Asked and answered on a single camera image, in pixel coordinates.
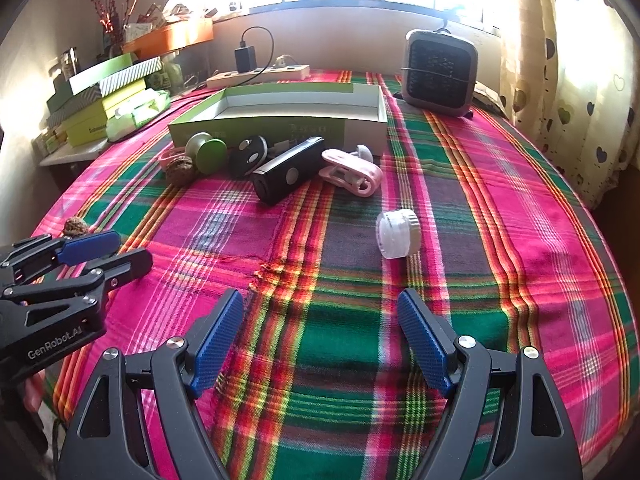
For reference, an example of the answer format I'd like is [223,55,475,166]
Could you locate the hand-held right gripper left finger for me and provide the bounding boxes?
[57,287,246,480]

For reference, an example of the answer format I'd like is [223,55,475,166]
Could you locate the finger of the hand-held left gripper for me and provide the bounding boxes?
[0,248,154,334]
[0,230,122,287]

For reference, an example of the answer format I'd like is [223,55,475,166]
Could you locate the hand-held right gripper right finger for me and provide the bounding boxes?
[396,287,583,480]

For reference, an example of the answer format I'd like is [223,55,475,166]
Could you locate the clear white jar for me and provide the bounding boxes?
[376,209,421,260]

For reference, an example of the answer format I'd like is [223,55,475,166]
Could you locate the green and white disc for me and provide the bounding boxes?
[185,131,228,176]

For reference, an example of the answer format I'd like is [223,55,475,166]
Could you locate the black rectangular device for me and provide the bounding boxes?
[251,136,326,206]

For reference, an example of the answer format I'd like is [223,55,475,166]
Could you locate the large pink clip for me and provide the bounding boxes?
[320,148,384,197]

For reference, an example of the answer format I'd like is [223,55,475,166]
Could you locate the green cardboard box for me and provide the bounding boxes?
[167,84,388,158]

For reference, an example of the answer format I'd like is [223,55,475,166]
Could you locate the person's left hand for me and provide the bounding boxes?
[22,374,45,413]

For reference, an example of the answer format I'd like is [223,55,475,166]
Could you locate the plaid blanket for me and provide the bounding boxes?
[15,67,633,480]

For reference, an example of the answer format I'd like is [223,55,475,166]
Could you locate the white side table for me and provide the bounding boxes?
[39,137,111,168]

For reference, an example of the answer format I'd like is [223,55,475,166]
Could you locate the small lime box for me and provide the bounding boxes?
[42,127,68,156]

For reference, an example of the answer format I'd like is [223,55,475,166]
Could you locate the thick lime box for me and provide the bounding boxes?
[65,80,151,146]

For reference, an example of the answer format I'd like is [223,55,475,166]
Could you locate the green tissue pack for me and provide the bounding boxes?
[106,89,172,142]

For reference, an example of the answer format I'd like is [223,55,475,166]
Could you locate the dark green box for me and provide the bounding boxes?
[47,80,76,128]

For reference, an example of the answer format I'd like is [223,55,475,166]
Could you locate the flat lime box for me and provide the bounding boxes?
[69,54,136,95]

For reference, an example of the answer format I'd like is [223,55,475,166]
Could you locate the green striped box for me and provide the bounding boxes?
[97,57,163,97]

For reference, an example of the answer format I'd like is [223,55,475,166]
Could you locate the small green packets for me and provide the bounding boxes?
[150,62,183,91]

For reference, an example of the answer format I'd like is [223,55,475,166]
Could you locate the orange tray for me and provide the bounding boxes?
[121,17,215,61]

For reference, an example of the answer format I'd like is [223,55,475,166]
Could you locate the pile of small cartons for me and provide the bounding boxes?
[122,2,171,43]

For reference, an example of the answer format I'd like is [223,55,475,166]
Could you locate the beige power strip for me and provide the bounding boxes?
[206,64,311,88]

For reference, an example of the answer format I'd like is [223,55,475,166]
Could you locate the grey desk heater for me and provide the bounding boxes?
[392,29,478,120]

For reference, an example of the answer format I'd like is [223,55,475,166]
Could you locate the heart print curtain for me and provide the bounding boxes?
[500,0,640,211]

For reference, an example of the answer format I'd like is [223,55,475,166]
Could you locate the black charger with cable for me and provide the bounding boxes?
[240,26,276,83]

